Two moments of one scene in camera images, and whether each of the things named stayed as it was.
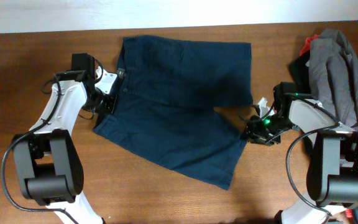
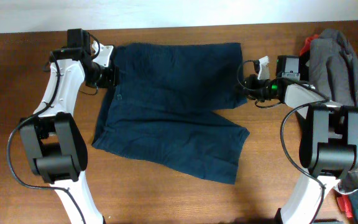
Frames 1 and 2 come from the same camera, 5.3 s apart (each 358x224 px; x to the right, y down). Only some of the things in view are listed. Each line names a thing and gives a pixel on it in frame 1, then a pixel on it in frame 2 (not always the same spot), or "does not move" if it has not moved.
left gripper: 109,107 → 112,78
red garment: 307,45 does not move
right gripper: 254,132 → 250,83
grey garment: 337,83 does not move
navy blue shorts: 167,91 does not move
